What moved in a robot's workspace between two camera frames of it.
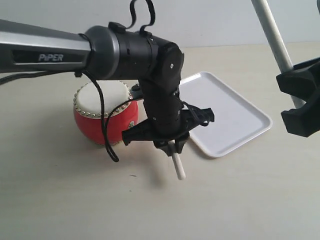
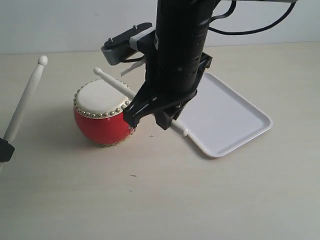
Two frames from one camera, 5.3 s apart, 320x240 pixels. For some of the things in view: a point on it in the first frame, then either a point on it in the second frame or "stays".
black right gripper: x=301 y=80 to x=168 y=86
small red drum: x=88 y=113 stays
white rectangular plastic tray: x=236 y=122 stays
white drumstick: x=178 y=163 to x=130 y=93
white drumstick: x=276 y=39 to x=24 y=104
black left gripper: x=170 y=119 to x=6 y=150
